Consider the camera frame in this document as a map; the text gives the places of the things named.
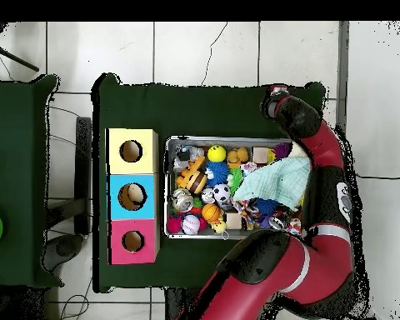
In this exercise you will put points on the black and white soccer ball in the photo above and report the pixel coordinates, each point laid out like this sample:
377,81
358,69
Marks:
221,194

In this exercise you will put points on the white baseball with red stitching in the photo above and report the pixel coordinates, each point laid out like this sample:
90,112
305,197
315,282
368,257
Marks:
190,224

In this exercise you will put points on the wooden box with three holes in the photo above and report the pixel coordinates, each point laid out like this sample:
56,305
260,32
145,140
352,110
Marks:
133,233

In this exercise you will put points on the black tripod leg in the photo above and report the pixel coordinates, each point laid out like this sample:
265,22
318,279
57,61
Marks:
16,60

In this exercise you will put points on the mint green knitted cloth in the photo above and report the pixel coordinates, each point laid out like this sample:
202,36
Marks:
276,181

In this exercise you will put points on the yellow smiley ball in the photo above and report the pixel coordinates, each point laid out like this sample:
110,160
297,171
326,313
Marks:
216,153

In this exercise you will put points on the small orange basketball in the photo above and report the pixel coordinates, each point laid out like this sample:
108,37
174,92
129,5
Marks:
210,212

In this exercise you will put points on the small wooden cube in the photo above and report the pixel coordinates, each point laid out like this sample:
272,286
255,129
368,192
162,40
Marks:
233,220
260,155

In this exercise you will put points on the yellow duck plush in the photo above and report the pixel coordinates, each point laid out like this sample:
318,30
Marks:
219,226

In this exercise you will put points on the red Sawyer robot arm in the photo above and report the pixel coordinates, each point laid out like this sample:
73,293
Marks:
320,146

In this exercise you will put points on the blue fuzzy puffer ball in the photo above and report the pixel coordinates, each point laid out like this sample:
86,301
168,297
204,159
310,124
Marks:
217,173

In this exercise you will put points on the dark green side table cloth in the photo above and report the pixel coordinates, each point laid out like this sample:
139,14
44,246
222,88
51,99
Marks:
16,150

